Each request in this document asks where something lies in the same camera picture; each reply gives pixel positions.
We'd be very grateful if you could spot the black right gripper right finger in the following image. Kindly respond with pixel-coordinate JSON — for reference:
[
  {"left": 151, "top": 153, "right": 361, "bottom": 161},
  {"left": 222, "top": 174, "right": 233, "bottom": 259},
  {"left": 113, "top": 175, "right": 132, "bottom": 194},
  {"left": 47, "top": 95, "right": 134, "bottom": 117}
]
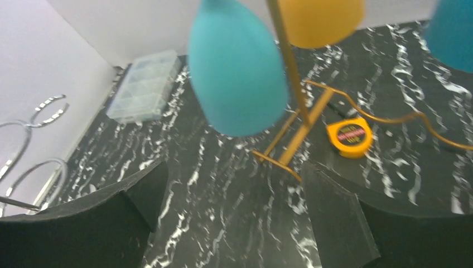
[{"left": 301, "top": 162, "right": 472, "bottom": 267}]

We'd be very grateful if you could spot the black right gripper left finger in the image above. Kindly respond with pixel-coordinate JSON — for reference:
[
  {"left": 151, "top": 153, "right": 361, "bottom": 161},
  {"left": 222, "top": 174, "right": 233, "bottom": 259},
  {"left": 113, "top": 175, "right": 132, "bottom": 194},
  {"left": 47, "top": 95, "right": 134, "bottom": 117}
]
[{"left": 1, "top": 162, "right": 168, "bottom": 267}]

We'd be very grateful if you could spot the silver wire glass rack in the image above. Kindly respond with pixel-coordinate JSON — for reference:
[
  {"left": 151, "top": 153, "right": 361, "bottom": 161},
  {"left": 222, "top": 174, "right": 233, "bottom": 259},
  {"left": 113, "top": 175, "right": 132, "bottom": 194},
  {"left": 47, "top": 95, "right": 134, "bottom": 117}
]
[{"left": 0, "top": 94, "right": 71, "bottom": 218}]

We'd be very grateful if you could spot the gold wire glass rack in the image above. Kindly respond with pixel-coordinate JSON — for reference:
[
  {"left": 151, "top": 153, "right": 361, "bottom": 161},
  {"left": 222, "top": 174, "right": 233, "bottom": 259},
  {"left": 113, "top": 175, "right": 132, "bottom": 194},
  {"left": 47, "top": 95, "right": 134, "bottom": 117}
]
[{"left": 253, "top": 1, "right": 472, "bottom": 180}]

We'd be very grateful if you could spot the blue plastic goblet front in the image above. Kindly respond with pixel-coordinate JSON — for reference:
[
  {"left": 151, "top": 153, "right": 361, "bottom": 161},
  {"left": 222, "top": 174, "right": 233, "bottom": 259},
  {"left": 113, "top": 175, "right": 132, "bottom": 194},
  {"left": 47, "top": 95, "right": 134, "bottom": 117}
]
[{"left": 187, "top": 1, "right": 289, "bottom": 137}]

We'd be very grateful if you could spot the blue plastic goblet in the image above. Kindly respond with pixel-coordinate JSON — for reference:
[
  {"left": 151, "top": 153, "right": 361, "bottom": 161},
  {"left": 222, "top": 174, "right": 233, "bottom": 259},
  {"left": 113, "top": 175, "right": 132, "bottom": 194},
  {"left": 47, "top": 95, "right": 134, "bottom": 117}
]
[
  {"left": 424, "top": 0, "right": 472, "bottom": 73},
  {"left": 187, "top": 1, "right": 289, "bottom": 137}
]

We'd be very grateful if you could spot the orange plastic goblet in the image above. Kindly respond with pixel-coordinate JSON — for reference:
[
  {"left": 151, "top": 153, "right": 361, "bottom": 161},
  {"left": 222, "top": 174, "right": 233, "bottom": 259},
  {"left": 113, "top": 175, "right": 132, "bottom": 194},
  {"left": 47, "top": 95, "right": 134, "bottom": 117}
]
[{"left": 278, "top": 0, "right": 365, "bottom": 49}]

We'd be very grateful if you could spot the small orange cup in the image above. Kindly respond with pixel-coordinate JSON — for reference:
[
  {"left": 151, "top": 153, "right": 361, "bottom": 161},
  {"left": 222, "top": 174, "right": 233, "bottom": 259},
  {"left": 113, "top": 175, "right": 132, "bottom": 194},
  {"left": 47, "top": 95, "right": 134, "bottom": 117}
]
[{"left": 326, "top": 117, "right": 373, "bottom": 159}]

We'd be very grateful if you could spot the clear plastic organizer box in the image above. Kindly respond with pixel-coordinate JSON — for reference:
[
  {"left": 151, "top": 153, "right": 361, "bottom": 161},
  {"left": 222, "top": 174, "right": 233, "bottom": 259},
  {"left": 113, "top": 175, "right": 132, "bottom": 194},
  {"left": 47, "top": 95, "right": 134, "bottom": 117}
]
[{"left": 106, "top": 50, "right": 181, "bottom": 124}]

